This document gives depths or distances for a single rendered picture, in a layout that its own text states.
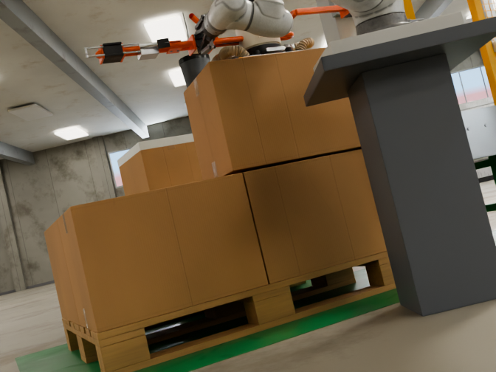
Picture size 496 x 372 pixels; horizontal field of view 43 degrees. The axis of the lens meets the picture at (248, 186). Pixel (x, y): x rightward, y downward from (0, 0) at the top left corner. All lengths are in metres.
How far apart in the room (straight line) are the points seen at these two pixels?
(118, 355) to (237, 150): 0.79
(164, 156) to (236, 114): 1.80
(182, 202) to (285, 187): 0.39
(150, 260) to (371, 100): 0.85
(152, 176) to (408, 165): 2.38
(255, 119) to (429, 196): 0.74
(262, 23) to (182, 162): 1.97
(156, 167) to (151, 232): 1.93
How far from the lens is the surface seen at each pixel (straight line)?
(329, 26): 4.04
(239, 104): 2.24
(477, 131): 2.58
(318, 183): 2.30
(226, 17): 2.13
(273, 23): 2.20
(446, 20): 1.90
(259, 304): 2.16
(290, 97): 2.32
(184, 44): 2.43
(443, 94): 1.88
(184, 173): 4.00
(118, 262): 2.02
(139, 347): 2.04
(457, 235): 1.85
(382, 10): 1.95
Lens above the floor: 0.36
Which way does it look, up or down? 3 degrees up
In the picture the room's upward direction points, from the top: 13 degrees counter-clockwise
